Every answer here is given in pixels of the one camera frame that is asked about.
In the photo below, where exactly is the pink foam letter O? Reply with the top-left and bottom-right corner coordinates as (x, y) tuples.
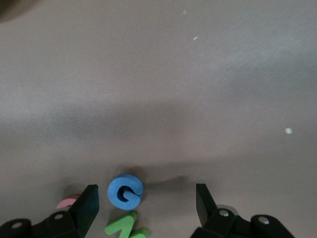
(55, 194), (81, 210)

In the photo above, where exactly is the brown table cover mat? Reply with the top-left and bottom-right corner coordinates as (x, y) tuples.
(0, 0), (317, 238)

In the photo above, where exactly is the green foam letter Z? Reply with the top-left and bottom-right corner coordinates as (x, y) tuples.
(104, 210), (149, 238)

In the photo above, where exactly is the blue foam letter G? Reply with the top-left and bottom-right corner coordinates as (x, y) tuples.
(107, 173), (145, 211)

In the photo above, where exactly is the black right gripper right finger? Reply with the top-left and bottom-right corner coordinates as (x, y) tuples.
(192, 183), (295, 238)

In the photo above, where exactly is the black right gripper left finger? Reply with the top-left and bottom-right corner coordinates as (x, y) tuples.
(0, 184), (100, 238)

